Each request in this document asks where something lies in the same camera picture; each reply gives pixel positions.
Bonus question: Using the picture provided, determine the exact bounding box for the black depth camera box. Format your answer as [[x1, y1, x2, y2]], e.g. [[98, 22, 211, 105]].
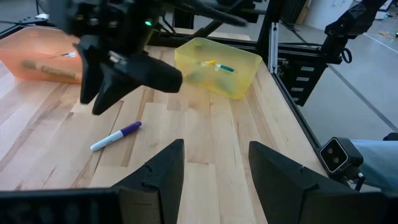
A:
[[319, 136, 364, 184]]

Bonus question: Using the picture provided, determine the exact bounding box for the yellow plastic bin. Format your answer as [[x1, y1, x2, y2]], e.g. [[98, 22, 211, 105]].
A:
[[174, 37, 264, 100]]

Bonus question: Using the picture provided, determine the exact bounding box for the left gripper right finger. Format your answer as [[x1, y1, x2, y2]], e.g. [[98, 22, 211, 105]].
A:
[[248, 141, 320, 224]]

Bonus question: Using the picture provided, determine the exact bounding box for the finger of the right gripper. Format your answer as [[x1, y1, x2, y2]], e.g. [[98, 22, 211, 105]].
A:
[[77, 35, 108, 105], [92, 63, 141, 115]]

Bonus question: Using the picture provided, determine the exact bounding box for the green mini marker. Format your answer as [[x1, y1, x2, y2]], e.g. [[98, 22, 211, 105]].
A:
[[215, 63, 236, 73]]

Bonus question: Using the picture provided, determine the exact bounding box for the orange plastic bin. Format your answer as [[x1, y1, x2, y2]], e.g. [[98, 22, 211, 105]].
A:
[[0, 26, 83, 85]]

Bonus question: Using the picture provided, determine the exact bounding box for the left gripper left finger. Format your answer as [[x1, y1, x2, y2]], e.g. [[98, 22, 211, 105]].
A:
[[112, 139, 185, 224]]

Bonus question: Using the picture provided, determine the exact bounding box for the grey barrel permanent marker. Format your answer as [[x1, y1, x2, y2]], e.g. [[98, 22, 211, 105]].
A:
[[21, 58, 77, 80]]

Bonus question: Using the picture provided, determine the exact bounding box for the black table frame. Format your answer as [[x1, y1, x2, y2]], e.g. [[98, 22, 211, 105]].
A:
[[149, 0, 330, 153]]

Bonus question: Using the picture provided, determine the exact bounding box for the silver aluminium extrusion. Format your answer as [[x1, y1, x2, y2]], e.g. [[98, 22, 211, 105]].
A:
[[268, 21, 280, 75]]

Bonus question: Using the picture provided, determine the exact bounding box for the purple mini marker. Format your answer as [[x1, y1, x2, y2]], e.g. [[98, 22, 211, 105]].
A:
[[90, 121, 143, 152]]

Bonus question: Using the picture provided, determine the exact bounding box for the person's leg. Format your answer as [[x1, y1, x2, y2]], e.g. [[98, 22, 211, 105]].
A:
[[351, 139, 398, 192]]

